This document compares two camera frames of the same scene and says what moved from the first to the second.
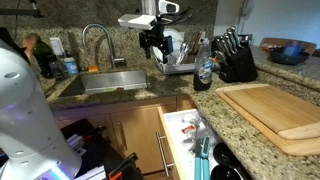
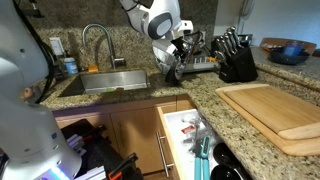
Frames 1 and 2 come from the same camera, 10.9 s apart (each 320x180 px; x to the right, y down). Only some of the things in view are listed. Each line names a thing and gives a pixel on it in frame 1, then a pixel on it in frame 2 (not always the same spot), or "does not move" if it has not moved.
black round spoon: x=225 y=172 does not move
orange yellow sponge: x=93 y=69 does not move
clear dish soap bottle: x=204 y=67 to x=174 y=74
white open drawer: x=184 y=131 does not move
